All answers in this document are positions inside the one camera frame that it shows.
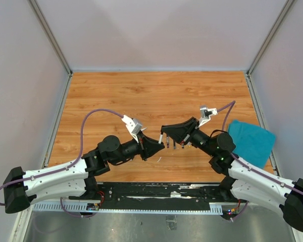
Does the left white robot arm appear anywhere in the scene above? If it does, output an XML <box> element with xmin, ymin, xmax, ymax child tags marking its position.
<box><xmin>4</xmin><ymin>134</ymin><xmax>165</xmax><ymax>214</ymax></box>

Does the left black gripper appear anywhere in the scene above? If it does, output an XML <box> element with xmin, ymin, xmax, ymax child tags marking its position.
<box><xmin>110</xmin><ymin>130</ymin><xmax>165</xmax><ymax>164</ymax></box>

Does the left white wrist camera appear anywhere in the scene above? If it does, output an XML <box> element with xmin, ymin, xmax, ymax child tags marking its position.
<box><xmin>121</xmin><ymin>115</ymin><xmax>142</xmax><ymax>142</ymax></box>

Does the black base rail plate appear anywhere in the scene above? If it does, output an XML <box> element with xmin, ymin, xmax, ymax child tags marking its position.
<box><xmin>90</xmin><ymin>181</ymin><xmax>233</xmax><ymax>210</ymax></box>

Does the white pen black end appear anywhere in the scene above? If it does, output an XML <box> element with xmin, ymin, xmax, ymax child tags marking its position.
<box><xmin>158</xmin><ymin>134</ymin><xmax>163</xmax><ymax>144</ymax></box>

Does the purple cable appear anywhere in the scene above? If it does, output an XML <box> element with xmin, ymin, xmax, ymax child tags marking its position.
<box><xmin>0</xmin><ymin>108</ymin><xmax>124</xmax><ymax>218</ymax></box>
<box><xmin>217</xmin><ymin>100</ymin><xmax>303</xmax><ymax>197</ymax></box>

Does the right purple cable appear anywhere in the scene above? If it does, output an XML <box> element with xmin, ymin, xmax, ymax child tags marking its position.
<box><xmin>217</xmin><ymin>100</ymin><xmax>303</xmax><ymax>197</ymax></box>

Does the teal cloth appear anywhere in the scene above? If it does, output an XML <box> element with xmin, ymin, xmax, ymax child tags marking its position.
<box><xmin>228</xmin><ymin>120</ymin><xmax>276</xmax><ymax>169</ymax></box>

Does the aluminium frame post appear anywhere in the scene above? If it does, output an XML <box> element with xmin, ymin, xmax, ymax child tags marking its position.
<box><xmin>246</xmin><ymin>0</ymin><xmax>297</xmax><ymax>76</ymax></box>
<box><xmin>27</xmin><ymin>0</ymin><xmax>73</xmax><ymax>76</ymax></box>

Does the grey slotted cable duct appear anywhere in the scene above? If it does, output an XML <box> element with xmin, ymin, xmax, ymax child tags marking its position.
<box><xmin>32</xmin><ymin>201</ymin><xmax>223</xmax><ymax>215</ymax></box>

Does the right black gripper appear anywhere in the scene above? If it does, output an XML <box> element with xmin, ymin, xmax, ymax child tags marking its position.
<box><xmin>161</xmin><ymin>117</ymin><xmax>216</xmax><ymax>157</ymax></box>

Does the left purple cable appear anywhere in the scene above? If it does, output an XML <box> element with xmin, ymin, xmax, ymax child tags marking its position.
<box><xmin>0</xmin><ymin>108</ymin><xmax>124</xmax><ymax>218</ymax></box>

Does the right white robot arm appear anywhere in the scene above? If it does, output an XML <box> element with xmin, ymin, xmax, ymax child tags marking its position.
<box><xmin>161</xmin><ymin>117</ymin><xmax>303</xmax><ymax>232</ymax></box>

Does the right aluminium frame post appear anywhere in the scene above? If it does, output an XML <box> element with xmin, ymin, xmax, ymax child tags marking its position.
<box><xmin>246</xmin><ymin>0</ymin><xmax>297</xmax><ymax>76</ymax></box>

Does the left aluminium frame post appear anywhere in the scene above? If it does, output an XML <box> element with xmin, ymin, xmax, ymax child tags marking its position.
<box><xmin>27</xmin><ymin>0</ymin><xmax>73</xmax><ymax>76</ymax></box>

